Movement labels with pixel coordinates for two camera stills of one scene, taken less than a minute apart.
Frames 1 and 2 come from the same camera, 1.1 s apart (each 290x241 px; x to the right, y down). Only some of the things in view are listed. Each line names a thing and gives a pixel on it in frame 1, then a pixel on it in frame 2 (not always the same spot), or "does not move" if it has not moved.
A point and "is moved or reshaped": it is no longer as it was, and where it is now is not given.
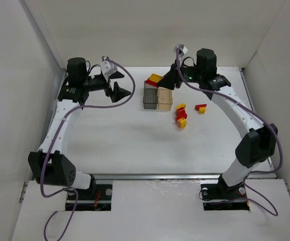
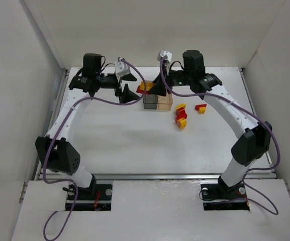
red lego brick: x=150 y=82 is moved or reshaped
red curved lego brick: x=197 y=106 does not move
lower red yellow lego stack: x=181 y=121 does not move
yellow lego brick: x=155 y=78 to x=149 y=84
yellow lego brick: x=202 y=110 does not move
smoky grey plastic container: x=150 y=96 does not move
